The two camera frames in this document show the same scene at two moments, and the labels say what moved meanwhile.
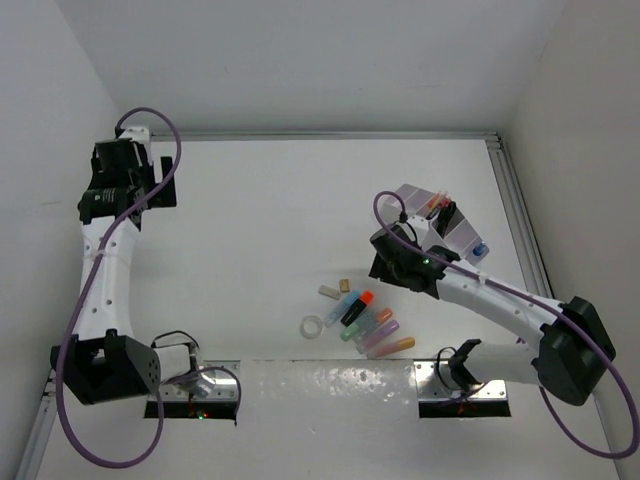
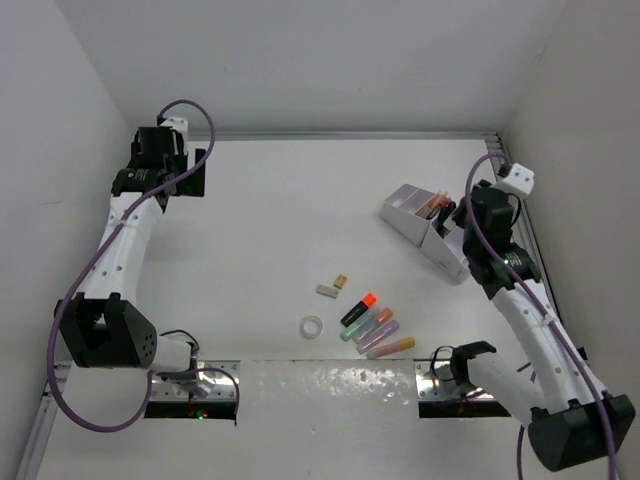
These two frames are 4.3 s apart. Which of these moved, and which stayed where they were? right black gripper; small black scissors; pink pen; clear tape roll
Moved: right black gripper
Stayed: clear tape roll; pink pen; small black scissors
